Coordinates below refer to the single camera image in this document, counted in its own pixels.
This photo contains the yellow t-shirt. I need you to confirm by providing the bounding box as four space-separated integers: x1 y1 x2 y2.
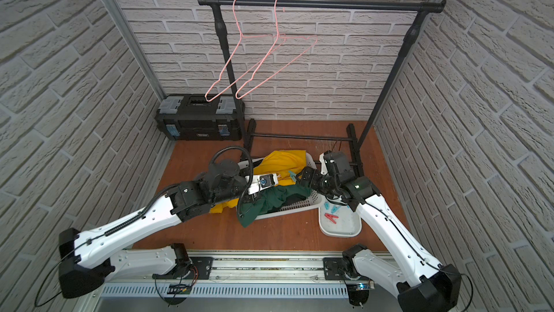
209 149 309 215

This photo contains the teal clothespin yellow shirt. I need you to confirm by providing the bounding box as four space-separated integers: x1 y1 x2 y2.
289 171 297 183

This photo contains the white perforated laundry basket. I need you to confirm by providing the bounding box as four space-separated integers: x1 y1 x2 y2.
238 152 324 221

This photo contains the green t-shirt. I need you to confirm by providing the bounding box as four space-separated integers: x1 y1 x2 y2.
237 184 312 228

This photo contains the red clothespin green shirt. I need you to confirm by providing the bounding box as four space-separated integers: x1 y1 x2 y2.
324 212 339 224

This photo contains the pink hanger of green shirt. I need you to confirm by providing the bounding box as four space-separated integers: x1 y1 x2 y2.
234 0 319 100

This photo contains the pink hanger of black shirt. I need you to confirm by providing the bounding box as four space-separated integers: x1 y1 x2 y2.
204 0 278 103

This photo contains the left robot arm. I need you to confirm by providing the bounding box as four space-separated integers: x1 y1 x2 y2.
54 147 284 299

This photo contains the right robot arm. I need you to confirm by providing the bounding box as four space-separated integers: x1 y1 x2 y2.
294 151 464 311

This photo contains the white plastic tray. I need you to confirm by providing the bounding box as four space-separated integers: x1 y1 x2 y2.
318 201 362 238

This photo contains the black toolbox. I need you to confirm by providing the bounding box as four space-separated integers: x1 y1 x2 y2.
155 94 243 141

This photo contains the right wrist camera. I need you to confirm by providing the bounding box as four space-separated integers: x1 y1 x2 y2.
319 153 328 175

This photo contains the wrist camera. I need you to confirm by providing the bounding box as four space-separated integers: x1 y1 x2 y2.
319 153 328 175
248 173 278 195

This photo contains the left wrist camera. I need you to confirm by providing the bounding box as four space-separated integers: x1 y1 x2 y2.
248 173 278 195

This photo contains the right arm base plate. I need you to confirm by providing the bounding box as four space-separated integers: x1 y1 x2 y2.
323 257 361 281

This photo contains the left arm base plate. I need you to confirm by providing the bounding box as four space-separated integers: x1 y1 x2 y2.
152 257 214 280

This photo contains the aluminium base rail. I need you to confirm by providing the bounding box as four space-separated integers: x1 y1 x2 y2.
79 251 395 311

